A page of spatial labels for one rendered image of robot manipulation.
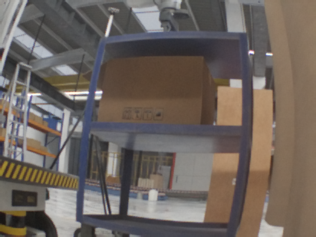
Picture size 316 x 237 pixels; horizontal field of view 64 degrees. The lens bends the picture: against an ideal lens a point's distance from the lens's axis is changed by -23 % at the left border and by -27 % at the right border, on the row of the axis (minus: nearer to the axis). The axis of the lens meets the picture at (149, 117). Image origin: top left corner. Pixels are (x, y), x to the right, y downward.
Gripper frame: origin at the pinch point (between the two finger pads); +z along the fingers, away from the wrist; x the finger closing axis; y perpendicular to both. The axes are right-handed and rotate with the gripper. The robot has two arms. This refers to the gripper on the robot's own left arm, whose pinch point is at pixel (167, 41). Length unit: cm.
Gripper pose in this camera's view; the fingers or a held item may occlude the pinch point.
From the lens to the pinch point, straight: 129.5
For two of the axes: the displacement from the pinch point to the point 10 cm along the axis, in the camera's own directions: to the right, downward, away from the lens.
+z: -1.1, 9.7, -2.2
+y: -9.3, -0.2, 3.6
